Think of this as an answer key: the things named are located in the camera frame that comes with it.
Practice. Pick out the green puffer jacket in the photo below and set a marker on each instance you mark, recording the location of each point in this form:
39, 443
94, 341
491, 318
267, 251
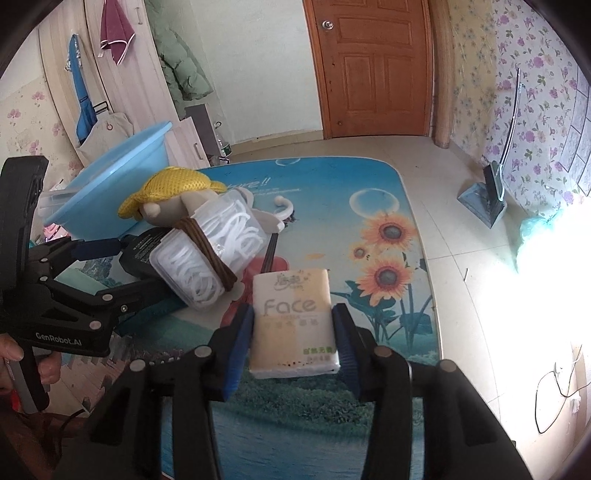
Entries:
185, 79

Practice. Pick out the beige tote bag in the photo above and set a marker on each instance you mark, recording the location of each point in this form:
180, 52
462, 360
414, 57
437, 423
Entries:
110, 130

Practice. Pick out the maroon hanging towel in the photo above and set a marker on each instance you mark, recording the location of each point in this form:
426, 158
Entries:
116, 32

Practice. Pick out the white plastic hook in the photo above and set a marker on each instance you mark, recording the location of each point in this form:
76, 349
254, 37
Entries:
275, 222

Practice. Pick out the clear box of white cables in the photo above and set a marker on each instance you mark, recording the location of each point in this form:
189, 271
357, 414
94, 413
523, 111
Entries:
201, 258

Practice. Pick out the dustpan with long handle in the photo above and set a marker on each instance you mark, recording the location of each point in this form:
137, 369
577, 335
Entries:
486, 200

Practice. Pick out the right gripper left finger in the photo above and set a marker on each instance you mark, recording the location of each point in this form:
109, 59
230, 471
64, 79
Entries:
121, 439

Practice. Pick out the light blue plastic basin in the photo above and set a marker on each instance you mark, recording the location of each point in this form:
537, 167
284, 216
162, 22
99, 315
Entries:
87, 208

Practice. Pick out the Face tissue pack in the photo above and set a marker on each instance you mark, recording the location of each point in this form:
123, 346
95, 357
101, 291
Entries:
293, 334

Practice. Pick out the yellow mesh hat plush doll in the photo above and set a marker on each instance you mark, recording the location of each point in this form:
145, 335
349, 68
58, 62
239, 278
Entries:
170, 195

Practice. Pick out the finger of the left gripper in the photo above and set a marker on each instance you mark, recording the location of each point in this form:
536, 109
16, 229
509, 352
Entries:
52, 258
100, 305

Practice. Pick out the blue hanging bag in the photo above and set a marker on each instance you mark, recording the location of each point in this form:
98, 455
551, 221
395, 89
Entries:
87, 117

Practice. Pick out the white wooden wardrobe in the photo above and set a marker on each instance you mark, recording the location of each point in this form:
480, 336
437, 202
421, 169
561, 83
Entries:
136, 88

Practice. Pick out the brown wooden door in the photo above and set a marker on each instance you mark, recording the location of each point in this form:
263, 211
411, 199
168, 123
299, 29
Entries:
374, 66

